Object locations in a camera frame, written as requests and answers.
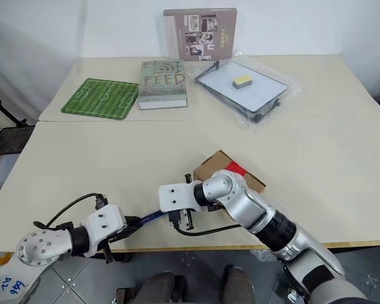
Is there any red tape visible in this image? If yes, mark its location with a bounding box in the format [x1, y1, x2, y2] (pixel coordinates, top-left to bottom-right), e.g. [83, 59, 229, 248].
[225, 160, 250, 177]

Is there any black tripod stand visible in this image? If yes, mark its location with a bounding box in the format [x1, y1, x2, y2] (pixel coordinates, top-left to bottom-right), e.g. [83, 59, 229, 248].
[0, 92, 29, 128]

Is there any dark rounded shape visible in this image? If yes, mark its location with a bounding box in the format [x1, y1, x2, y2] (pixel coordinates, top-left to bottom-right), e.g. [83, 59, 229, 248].
[224, 265, 266, 304]
[138, 272, 179, 304]

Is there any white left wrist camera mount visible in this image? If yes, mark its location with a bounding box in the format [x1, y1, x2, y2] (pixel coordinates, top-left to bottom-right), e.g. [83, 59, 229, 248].
[80, 204, 128, 258]

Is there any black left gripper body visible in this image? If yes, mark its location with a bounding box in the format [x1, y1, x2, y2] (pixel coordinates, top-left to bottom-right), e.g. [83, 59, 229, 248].
[101, 232, 121, 265]

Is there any green soccer field mat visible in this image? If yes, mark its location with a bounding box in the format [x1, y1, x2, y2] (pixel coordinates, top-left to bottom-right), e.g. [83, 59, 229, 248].
[60, 77, 141, 122]

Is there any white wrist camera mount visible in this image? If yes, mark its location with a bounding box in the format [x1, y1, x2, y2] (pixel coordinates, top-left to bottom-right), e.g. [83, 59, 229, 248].
[158, 180, 204, 213]
[80, 204, 128, 258]

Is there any thick FEED book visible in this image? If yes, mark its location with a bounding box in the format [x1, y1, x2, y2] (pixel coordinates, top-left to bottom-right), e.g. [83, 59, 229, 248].
[136, 60, 189, 111]

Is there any brown photo album box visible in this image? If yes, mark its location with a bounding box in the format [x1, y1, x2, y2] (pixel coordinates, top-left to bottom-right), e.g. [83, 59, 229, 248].
[163, 8, 238, 62]

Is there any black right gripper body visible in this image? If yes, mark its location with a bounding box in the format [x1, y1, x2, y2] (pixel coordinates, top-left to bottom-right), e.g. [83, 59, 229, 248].
[167, 172, 194, 231]

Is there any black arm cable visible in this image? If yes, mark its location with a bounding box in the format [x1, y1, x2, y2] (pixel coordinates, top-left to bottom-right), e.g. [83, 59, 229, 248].
[169, 218, 242, 237]
[33, 193, 109, 229]

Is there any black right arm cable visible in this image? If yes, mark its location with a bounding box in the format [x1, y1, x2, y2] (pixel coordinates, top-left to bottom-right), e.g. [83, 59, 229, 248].
[169, 218, 242, 237]

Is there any whiteboard in plastic bag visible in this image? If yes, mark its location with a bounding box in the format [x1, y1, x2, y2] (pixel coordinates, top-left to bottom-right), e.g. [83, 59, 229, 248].
[186, 49, 305, 130]

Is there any yellow sponge eraser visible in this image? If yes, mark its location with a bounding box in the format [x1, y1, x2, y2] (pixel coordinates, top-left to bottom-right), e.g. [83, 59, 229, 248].
[231, 75, 255, 89]

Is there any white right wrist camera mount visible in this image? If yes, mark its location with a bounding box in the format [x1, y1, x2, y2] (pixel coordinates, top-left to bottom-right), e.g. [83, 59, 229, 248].
[158, 180, 204, 213]

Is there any black mesh panel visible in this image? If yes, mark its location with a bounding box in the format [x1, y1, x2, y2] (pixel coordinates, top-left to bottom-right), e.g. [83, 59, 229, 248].
[0, 125, 36, 156]

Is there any black framed whiteboard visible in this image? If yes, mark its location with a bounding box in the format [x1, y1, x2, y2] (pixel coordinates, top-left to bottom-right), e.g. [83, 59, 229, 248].
[194, 60, 289, 124]

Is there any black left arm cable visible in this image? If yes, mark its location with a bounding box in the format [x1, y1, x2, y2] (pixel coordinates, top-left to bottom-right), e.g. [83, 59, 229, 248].
[33, 193, 109, 229]

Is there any crumpled clear plastic wrap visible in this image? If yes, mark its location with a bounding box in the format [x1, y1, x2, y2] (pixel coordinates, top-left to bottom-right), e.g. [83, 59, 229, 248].
[249, 246, 286, 264]

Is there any brown cardboard box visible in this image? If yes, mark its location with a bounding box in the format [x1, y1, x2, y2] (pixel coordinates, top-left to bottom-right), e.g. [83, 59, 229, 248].
[192, 149, 267, 194]

